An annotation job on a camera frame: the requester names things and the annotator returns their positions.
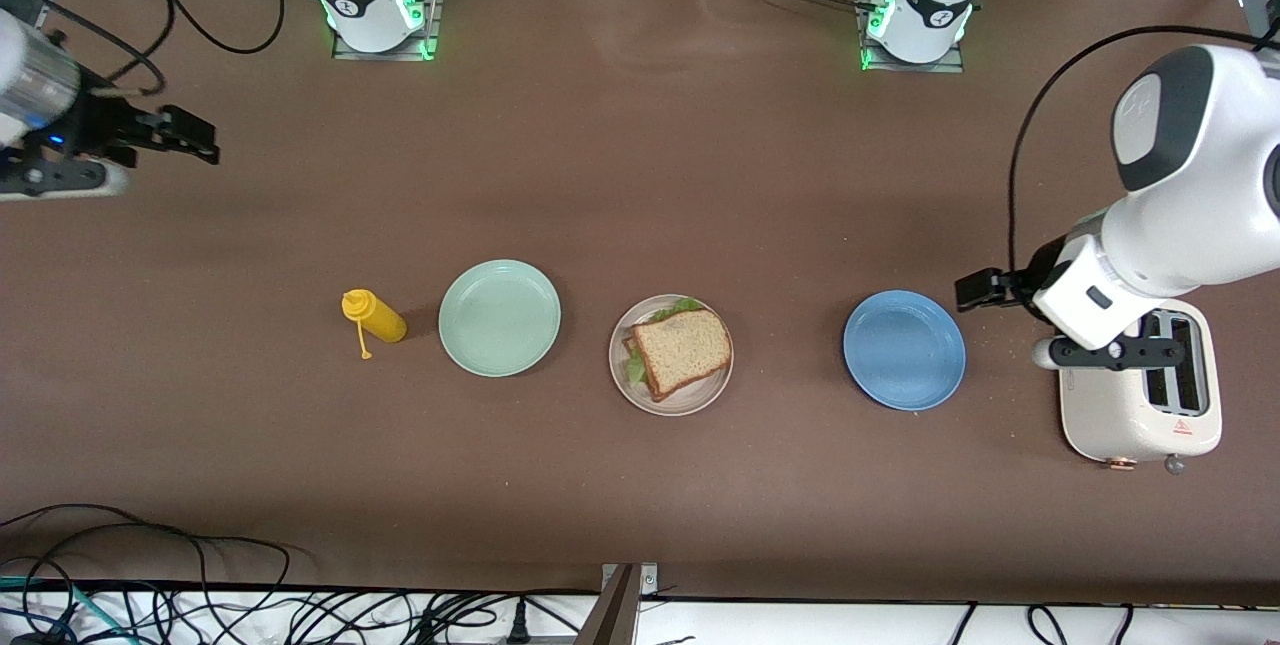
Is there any yellow mustard squeeze bottle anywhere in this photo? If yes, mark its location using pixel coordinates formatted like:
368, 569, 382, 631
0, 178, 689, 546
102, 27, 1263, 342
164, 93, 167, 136
342, 289, 408, 360

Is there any green lettuce leaf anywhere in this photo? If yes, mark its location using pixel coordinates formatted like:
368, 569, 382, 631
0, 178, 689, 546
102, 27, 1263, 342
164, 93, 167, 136
625, 297, 706, 386

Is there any brown bread slice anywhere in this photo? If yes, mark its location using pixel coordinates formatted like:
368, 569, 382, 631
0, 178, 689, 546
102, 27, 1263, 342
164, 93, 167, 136
622, 325, 731, 403
630, 308, 733, 402

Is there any blue plate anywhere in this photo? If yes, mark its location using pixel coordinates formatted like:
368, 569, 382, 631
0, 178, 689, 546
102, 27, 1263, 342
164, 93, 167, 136
842, 289, 967, 412

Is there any beige plate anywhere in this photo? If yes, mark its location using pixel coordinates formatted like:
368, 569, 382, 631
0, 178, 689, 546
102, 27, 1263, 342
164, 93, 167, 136
608, 294, 735, 417

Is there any mint green plate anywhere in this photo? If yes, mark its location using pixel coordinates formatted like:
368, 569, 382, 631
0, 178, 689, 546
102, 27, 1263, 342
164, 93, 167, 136
438, 259, 563, 378

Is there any white two-slot toaster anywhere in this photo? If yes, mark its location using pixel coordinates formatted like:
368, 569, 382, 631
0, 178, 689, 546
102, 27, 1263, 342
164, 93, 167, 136
1058, 297, 1225, 474

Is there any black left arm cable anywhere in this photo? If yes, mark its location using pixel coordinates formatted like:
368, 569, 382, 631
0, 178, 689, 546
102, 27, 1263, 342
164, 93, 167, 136
1008, 25, 1280, 271

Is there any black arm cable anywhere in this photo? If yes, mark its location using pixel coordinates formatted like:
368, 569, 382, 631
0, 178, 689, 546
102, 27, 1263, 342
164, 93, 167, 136
0, 0, 286, 96
1008, 25, 1280, 271

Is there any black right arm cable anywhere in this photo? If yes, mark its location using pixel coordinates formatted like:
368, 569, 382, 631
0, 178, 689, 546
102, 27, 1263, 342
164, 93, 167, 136
0, 0, 286, 96

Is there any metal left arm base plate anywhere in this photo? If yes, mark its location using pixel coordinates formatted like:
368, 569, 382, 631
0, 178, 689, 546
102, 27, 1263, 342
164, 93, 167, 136
855, 0, 966, 74

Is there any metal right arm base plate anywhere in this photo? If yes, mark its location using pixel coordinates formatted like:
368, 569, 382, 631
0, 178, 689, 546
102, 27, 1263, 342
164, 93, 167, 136
332, 0, 446, 63

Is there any teal cable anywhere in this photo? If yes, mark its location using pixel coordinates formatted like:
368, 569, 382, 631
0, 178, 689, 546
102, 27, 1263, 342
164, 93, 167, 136
0, 575, 126, 641

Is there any grey metal bracket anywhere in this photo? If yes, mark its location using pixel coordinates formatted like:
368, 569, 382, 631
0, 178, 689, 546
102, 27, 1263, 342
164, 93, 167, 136
575, 563, 661, 645

